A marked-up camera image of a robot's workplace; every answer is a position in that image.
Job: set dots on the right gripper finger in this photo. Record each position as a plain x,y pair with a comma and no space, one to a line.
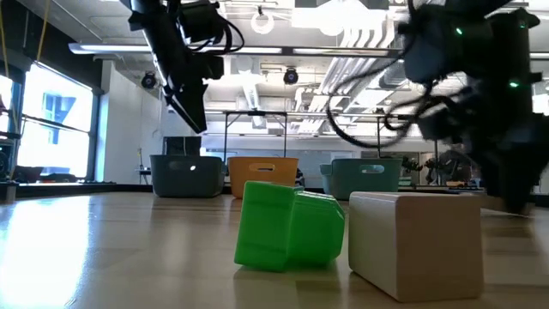
499,180
532,171

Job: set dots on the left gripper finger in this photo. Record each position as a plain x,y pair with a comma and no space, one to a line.
199,103
180,107

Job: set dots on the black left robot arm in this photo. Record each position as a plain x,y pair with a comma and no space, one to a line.
150,21

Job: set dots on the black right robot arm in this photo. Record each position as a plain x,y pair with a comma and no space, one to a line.
510,47

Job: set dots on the black ceiling spotlight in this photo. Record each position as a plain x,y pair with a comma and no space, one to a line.
149,80
291,76

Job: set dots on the black monitor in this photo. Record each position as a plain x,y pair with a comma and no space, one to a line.
182,146

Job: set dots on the dark grey-blue plastic bin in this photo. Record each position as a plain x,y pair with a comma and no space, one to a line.
188,180

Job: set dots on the yellow-orange plastic bin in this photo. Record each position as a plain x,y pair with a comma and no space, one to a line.
261,176

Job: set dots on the small light wooden block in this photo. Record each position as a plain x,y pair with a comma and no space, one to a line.
416,244

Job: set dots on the large bright window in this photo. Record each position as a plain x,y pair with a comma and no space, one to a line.
56,124

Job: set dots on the teal plastic bin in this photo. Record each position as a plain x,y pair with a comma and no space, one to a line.
364,182

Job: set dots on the green stepped toy brick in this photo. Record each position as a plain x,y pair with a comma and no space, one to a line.
266,223

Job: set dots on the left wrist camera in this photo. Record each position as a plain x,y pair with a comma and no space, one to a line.
212,67

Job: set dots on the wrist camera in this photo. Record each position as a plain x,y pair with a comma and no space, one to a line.
437,122
212,67

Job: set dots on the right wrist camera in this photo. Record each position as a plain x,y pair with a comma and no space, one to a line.
437,122

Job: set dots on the black aluminium table frame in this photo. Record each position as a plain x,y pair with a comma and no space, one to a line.
86,188

